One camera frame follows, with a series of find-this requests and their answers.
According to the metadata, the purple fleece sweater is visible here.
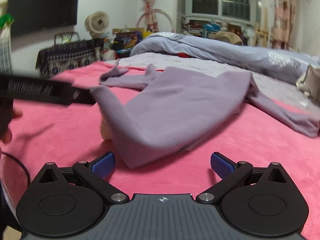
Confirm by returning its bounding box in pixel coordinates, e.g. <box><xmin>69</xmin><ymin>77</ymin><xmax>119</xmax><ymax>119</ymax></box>
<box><xmin>90</xmin><ymin>65</ymin><xmax>319</xmax><ymax>168</ymax></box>

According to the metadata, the person's left hand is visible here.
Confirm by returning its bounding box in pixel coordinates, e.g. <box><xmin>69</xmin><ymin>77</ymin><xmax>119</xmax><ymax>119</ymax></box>
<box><xmin>1</xmin><ymin>108</ymin><xmax>23</xmax><ymax>144</ymax></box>

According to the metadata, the pink fleece blanket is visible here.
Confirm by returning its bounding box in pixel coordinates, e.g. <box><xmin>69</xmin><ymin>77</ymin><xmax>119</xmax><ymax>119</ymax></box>
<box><xmin>0</xmin><ymin>61</ymin><xmax>320</xmax><ymax>240</ymax></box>

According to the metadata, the patterned black storage bag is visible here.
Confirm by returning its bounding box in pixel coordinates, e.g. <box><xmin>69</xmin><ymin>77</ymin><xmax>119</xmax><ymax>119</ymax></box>
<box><xmin>35</xmin><ymin>32</ymin><xmax>104</xmax><ymax>79</ymax></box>

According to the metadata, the lilac patterned bed sheet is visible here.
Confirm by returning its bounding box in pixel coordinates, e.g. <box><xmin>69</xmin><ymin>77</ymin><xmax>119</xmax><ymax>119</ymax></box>
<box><xmin>106</xmin><ymin>53</ymin><xmax>319</xmax><ymax>117</ymax></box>

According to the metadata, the white desk fan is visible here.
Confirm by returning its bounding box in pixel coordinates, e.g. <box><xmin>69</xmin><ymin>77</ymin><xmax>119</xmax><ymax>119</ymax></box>
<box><xmin>85</xmin><ymin>11</ymin><xmax>110</xmax><ymax>38</ymax></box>

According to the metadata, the colourful toy box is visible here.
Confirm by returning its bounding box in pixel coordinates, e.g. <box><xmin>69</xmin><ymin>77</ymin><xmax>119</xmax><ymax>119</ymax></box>
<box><xmin>112</xmin><ymin>31</ymin><xmax>143</xmax><ymax>59</ymax></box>

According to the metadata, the lavender blue duvet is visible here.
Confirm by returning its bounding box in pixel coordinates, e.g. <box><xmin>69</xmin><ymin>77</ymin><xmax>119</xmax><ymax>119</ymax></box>
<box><xmin>130</xmin><ymin>32</ymin><xmax>319</xmax><ymax>84</ymax></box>

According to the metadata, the black and beige jacket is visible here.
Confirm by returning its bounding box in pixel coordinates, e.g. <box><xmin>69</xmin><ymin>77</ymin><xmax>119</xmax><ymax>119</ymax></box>
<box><xmin>296</xmin><ymin>65</ymin><xmax>320</xmax><ymax>101</ymax></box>

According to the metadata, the wooden easel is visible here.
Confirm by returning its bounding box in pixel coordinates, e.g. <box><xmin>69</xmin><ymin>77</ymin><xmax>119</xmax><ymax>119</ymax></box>
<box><xmin>253</xmin><ymin>6</ymin><xmax>270</xmax><ymax>48</ymax></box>

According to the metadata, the pink hula hoop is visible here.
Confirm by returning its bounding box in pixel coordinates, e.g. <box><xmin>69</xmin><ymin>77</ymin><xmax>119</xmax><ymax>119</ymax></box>
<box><xmin>136</xmin><ymin>9</ymin><xmax>175</xmax><ymax>33</ymax></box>

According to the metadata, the pink tied left curtain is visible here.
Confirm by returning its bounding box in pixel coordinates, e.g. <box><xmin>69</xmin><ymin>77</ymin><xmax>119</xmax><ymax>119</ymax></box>
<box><xmin>142</xmin><ymin>0</ymin><xmax>158</xmax><ymax>33</ymax></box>

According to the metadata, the pink floral right curtain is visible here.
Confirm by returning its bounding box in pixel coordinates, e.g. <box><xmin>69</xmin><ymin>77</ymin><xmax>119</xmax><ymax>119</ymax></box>
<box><xmin>272</xmin><ymin>0</ymin><xmax>296</xmax><ymax>50</ymax></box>

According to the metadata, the black wall television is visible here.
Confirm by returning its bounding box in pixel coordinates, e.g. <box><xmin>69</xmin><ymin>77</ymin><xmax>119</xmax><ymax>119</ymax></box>
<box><xmin>7</xmin><ymin>0</ymin><xmax>78</xmax><ymax>37</ymax></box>

